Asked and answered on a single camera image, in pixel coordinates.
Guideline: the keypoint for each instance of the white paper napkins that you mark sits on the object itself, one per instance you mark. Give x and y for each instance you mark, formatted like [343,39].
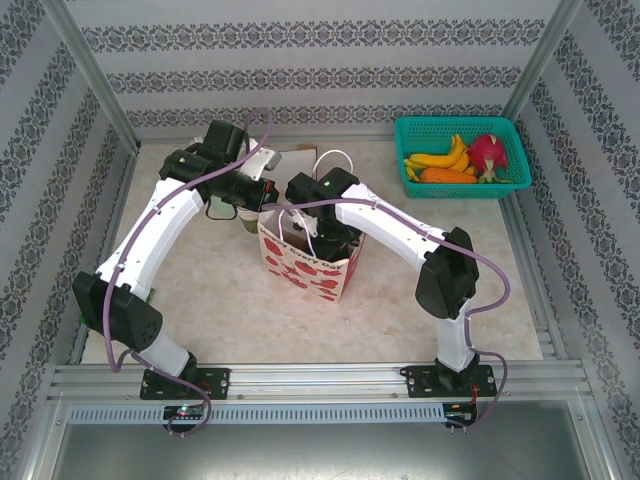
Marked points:
[297,162]

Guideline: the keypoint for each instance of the brown cardboard napkin box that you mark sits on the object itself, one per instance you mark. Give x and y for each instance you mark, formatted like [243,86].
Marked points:
[302,147]

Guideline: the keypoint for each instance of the white red paper gift bag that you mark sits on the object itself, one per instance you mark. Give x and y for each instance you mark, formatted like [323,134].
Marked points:
[310,275]

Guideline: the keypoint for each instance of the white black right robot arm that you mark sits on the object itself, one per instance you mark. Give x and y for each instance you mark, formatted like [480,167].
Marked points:
[385,225]

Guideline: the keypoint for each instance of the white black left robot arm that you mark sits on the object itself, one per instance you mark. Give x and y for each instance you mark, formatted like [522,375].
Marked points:
[150,235]

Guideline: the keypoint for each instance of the pale green straw holder cup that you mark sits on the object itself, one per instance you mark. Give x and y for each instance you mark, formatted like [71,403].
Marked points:
[222,210]

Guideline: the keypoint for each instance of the yellow banana bunch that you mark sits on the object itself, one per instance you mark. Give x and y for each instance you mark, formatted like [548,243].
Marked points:
[440,161]

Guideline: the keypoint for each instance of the orange toy fruit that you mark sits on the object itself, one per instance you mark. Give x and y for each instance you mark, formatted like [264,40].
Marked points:
[445,176]

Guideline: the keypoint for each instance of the teal plastic basket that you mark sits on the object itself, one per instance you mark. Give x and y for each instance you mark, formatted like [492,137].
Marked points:
[435,132]

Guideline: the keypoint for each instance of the pink dragon fruit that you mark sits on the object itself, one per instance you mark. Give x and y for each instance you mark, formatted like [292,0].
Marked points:
[487,152]

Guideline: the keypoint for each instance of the left small circuit board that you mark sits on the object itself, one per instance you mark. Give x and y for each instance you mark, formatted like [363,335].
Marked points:
[185,411]

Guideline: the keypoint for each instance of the small circuit board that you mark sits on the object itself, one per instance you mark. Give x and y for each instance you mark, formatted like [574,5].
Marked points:
[185,411]
[460,414]

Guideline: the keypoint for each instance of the right small circuit board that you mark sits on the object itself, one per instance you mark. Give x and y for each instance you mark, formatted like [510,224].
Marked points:
[460,414]

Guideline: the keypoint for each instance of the aluminium frame post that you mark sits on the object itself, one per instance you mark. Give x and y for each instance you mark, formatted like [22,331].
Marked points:
[545,50]
[90,65]

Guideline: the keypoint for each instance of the aluminium mounting rail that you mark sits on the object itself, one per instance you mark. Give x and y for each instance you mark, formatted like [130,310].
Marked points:
[320,380]

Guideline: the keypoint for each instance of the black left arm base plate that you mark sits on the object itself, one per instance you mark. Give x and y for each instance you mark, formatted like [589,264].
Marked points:
[215,382]

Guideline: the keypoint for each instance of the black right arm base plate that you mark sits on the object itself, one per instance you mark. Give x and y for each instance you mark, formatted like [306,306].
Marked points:
[420,382]

